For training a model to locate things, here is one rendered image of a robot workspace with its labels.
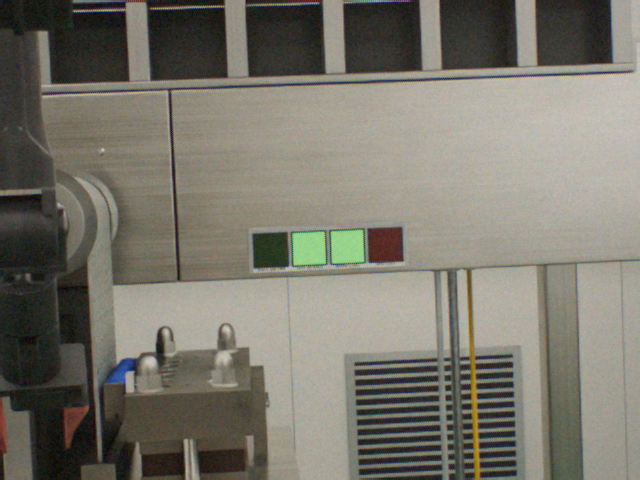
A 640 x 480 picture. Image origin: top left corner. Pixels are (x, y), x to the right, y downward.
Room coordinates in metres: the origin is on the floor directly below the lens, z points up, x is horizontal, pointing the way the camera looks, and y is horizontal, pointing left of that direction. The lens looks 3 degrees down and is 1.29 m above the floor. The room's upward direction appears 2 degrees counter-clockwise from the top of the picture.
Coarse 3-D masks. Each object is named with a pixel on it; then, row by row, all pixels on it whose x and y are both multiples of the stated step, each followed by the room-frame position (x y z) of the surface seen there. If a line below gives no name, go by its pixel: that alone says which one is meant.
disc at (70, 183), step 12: (60, 180) 1.56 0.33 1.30; (72, 180) 1.56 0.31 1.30; (0, 192) 1.56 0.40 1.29; (72, 192) 1.56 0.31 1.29; (84, 192) 1.56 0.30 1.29; (84, 204) 1.56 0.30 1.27; (84, 216) 1.56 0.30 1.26; (96, 216) 1.56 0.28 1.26; (96, 228) 1.56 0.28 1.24; (84, 240) 1.56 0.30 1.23; (84, 252) 1.56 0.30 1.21; (72, 264) 1.56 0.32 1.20; (60, 276) 1.56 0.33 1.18
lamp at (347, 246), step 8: (336, 232) 1.90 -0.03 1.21; (344, 232) 1.91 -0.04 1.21; (352, 232) 1.91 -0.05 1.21; (360, 232) 1.91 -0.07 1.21; (336, 240) 1.90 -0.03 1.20; (344, 240) 1.91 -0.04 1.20; (352, 240) 1.91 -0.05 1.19; (360, 240) 1.91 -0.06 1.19; (336, 248) 1.90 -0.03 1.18; (344, 248) 1.91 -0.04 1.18; (352, 248) 1.91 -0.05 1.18; (360, 248) 1.91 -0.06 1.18; (336, 256) 1.90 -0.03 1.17; (344, 256) 1.91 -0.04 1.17; (352, 256) 1.91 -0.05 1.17; (360, 256) 1.91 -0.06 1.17
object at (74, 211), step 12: (12, 192) 1.55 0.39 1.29; (24, 192) 1.55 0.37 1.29; (36, 192) 1.55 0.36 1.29; (60, 192) 1.56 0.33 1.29; (72, 204) 1.56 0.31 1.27; (72, 216) 1.56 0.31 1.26; (72, 228) 1.56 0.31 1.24; (84, 228) 1.56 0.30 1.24; (72, 240) 1.56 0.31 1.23; (72, 252) 1.56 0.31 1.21
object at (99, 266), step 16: (96, 256) 1.62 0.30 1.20; (96, 272) 1.61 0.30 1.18; (96, 288) 1.61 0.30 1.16; (112, 288) 1.79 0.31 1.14; (96, 304) 1.60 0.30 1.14; (112, 304) 1.78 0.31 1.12; (96, 320) 1.59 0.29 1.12; (112, 320) 1.77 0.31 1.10; (96, 336) 1.58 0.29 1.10; (112, 336) 1.76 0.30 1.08; (96, 352) 1.57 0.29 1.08; (112, 352) 1.75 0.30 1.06; (96, 368) 1.57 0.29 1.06; (112, 368) 1.74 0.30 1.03; (96, 384) 1.57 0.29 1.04
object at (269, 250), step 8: (256, 240) 1.90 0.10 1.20; (264, 240) 1.90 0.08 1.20; (272, 240) 1.90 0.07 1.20; (280, 240) 1.90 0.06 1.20; (256, 248) 1.90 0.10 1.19; (264, 248) 1.90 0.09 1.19; (272, 248) 1.90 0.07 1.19; (280, 248) 1.90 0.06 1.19; (256, 256) 1.90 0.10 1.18; (264, 256) 1.90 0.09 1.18; (272, 256) 1.90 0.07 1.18; (280, 256) 1.90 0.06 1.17; (256, 264) 1.90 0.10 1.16; (264, 264) 1.90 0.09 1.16; (272, 264) 1.90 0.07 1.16; (280, 264) 1.90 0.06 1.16
